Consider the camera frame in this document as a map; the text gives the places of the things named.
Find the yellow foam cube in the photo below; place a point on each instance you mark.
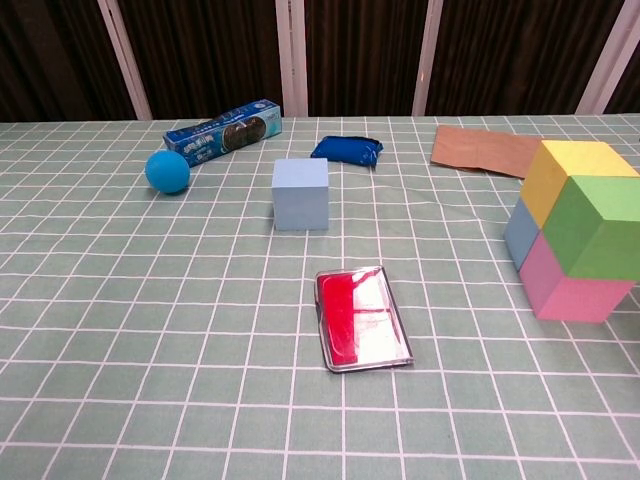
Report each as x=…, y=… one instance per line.
x=550, y=180

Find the pink foam cube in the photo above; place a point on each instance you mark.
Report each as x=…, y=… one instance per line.
x=565, y=295

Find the green foam cube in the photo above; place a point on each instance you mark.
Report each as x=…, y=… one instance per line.
x=585, y=230

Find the clear tray with red inside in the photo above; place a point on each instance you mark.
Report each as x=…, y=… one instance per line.
x=350, y=325

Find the blue snack packet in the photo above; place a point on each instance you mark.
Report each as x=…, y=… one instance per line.
x=347, y=149

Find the green checkered tablecloth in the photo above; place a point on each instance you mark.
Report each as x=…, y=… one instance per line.
x=200, y=300

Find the blue cookie box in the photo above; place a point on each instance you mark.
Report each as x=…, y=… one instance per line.
x=220, y=135

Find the blue ball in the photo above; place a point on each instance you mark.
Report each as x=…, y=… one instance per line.
x=167, y=172

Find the brown paper sheet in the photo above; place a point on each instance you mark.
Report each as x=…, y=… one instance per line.
x=475, y=150

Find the dark pleated partition panel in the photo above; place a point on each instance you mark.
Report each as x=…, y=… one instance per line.
x=630, y=85
x=365, y=55
x=510, y=55
x=50, y=60
x=200, y=55

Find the white partition frame post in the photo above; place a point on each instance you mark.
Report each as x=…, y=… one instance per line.
x=605, y=60
x=292, y=60
x=125, y=60
x=427, y=55

